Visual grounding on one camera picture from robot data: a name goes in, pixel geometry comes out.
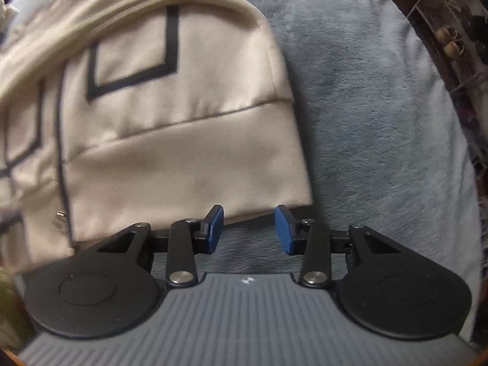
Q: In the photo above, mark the brown shoe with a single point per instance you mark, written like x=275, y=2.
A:
x=446, y=35
x=454, y=48

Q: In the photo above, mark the beige zip jacket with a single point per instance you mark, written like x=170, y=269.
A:
x=171, y=141

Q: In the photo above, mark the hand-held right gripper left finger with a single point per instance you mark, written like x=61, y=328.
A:
x=215, y=230

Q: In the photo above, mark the metal shoe rack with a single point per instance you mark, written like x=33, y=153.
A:
x=450, y=7

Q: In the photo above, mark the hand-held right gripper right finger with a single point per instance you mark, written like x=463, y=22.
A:
x=284, y=232

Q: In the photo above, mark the person's left forearm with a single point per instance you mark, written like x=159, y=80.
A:
x=5, y=293

